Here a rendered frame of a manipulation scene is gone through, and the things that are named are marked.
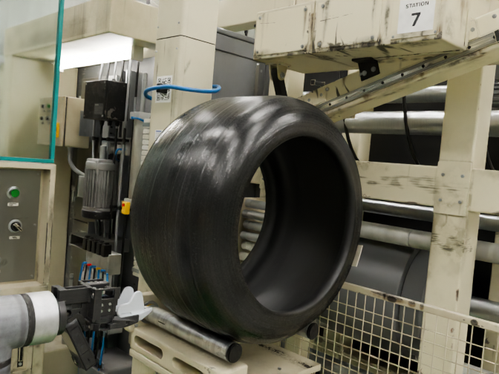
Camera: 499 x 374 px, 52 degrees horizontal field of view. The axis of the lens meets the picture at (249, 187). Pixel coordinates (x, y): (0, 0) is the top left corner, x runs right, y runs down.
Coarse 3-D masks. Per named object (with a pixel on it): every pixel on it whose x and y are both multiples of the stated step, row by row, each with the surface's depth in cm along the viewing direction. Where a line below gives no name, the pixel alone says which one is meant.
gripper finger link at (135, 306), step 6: (138, 294) 102; (132, 300) 102; (138, 300) 103; (120, 306) 100; (126, 306) 101; (132, 306) 102; (138, 306) 103; (120, 312) 100; (126, 312) 101; (132, 312) 102; (138, 312) 103; (144, 312) 103
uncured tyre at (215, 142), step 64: (192, 128) 114; (256, 128) 108; (320, 128) 121; (192, 192) 103; (320, 192) 150; (192, 256) 103; (256, 256) 152; (320, 256) 148; (192, 320) 119; (256, 320) 113
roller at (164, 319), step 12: (156, 312) 134; (168, 312) 133; (156, 324) 133; (168, 324) 129; (180, 324) 126; (192, 324) 125; (180, 336) 126; (192, 336) 122; (204, 336) 120; (216, 336) 118; (204, 348) 119; (216, 348) 116; (228, 348) 114; (240, 348) 115; (228, 360) 114
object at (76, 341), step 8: (72, 328) 93; (80, 328) 95; (64, 336) 96; (72, 336) 94; (80, 336) 95; (72, 344) 95; (80, 344) 95; (72, 352) 97; (80, 352) 95; (88, 352) 96; (80, 360) 96; (88, 360) 97; (88, 368) 97
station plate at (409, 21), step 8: (400, 0) 123; (408, 0) 121; (416, 0) 120; (424, 0) 118; (432, 0) 117; (400, 8) 123; (408, 8) 121; (416, 8) 120; (424, 8) 118; (432, 8) 117; (400, 16) 122; (408, 16) 121; (416, 16) 120; (424, 16) 118; (432, 16) 117; (400, 24) 122; (408, 24) 121; (416, 24) 120; (424, 24) 118; (432, 24) 117; (400, 32) 122; (408, 32) 121
